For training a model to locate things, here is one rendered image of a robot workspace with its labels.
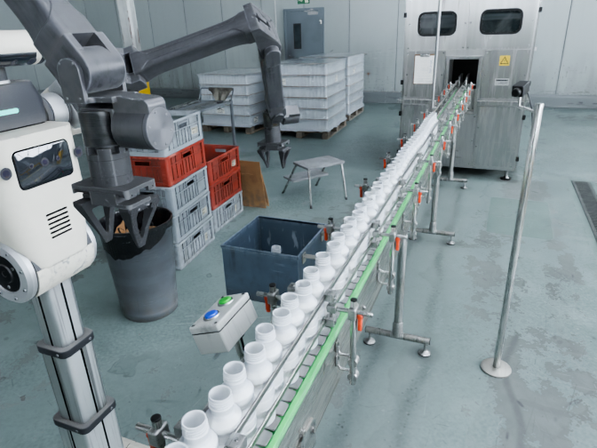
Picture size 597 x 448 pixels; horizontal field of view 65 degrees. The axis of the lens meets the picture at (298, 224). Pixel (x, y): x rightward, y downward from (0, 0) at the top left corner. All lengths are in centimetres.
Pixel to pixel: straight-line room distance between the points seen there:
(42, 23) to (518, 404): 240
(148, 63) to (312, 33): 1062
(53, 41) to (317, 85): 702
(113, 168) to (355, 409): 192
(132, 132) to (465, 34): 511
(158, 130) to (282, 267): 110
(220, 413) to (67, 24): 58
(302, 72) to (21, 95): 663
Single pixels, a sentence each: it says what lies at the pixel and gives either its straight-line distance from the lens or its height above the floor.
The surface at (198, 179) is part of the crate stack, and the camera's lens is 383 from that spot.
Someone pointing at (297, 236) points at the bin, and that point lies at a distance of 196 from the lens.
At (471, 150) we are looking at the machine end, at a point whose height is 33.
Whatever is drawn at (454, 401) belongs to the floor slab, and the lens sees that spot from 252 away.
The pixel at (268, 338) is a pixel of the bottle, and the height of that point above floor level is 115.
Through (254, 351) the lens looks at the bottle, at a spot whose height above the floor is 114.
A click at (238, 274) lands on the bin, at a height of 84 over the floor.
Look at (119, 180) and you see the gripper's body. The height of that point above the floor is 150.
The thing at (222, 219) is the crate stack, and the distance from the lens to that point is 437.
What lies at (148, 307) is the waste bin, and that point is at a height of 12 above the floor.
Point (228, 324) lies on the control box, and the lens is 104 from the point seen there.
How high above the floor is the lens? 169
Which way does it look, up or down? 23 degrees down
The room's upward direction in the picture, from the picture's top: 2 degrees counter-clockwise
